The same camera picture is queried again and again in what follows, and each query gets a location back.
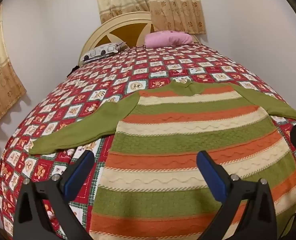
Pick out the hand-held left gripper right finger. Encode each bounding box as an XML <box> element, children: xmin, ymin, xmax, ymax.
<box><xmin>196</xmin><ymin>150</ymin><xmax>283</xmax><ymax>240</ymax></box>

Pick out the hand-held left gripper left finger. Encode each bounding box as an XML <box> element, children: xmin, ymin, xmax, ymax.
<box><xmin>13</xmin><ymin>150</ymin><xmax>96</xmax><ymax>240</ymax></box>

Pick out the green orange cream striped sweater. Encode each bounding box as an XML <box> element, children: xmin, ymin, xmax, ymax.
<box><xmin>29</xmin><ymin>81</ymin><xmax>296</xmax><ymax>240</ymax></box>

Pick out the red teddy bear printed blanket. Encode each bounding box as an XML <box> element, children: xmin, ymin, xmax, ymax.
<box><xmin>0</xmin><ymin>42</ymin><xmax>296</xmax><ymax>240</ymax></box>

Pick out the small dark object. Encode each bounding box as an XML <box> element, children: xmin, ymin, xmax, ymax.
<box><xmin>67</xmin><ymin>65</ymin><xmax>79</xmax><ymax>77</ymax></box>

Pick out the cream and tan side curtain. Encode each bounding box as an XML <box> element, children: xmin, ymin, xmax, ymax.
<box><xmin>0</xmin><ymin>4</ymin><xmax>27</xmax><ymax>139</ymax></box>

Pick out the car printed pillow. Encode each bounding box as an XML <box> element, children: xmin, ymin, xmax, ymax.
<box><xmin>79</xmin><ymin>41</ymin><xmax>126</xmax><ymax>65</ymax></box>

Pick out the pink pillow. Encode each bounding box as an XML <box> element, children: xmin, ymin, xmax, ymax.
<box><xmin>145</xmin><ymin>30</ymin><xmax>195</xmax><ymax>48</ymax></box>

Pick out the cream and gold bed headboard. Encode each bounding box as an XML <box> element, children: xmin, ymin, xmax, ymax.
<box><xmin>78</xmin><ymin>12</ymin><xmax>199</xmax><ymax>67</ymax></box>

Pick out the tan lace flower curtain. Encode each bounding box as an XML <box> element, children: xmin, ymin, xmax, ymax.
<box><xmin>144</xmin><ymin>0</ymin><xmax>207</xmax><ymax>35</ymax></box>

